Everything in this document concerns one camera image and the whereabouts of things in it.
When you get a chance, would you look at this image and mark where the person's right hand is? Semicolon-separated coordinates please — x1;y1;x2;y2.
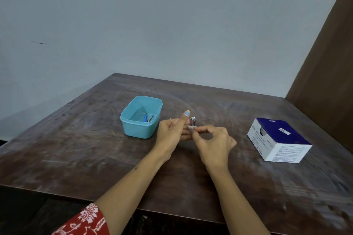
188;125;237;170

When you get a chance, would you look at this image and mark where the person's left hand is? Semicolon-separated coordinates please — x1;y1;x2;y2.
155;110;193;158

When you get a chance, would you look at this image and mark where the person's left forearm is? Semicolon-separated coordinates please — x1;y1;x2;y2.
94;146;167;235

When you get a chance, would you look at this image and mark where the person's right forearm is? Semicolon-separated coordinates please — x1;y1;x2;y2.
205;164;271;235

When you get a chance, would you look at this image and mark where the teal plastic container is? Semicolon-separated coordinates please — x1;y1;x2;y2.
120;96;163;139

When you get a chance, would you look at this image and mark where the blue and white cardboard box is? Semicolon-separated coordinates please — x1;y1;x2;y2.
247;118;313;164

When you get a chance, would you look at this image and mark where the brown wooden panel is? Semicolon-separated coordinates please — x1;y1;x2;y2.
285;0;353;153

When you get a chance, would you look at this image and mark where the red floral sleeve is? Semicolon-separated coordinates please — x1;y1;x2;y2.
52;203;110;235

